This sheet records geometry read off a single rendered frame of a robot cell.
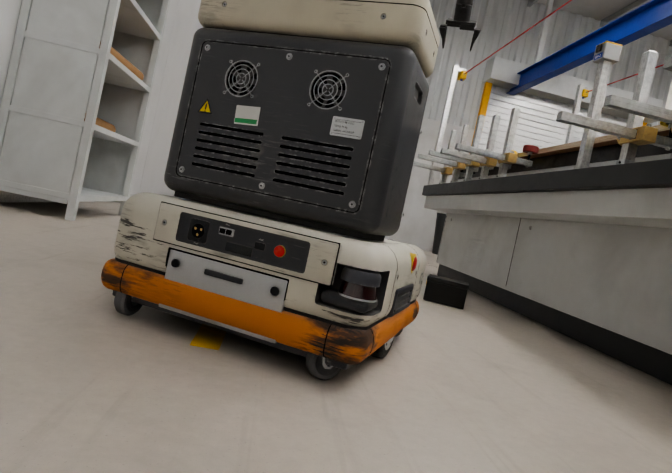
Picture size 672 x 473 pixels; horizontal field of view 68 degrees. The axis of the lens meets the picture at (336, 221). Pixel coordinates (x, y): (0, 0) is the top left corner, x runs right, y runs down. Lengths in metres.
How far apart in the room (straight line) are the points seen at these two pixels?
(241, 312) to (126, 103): 2.92
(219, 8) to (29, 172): 1.92
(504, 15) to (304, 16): 9.52
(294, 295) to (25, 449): 0.50
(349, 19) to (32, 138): 2.17
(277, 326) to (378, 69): 0.55
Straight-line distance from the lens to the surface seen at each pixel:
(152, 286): 1.14
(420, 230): 9.46
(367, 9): 1.12
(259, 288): 1.01
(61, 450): 0.69
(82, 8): 3.05
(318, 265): 0.95
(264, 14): 1.21
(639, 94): 2.09
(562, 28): 11.03
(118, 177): 3.77
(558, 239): 2.67
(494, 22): 10.50
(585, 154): 2.26
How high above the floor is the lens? 0.33
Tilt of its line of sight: 1 degrees down
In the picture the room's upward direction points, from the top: 12 degrees clockwise
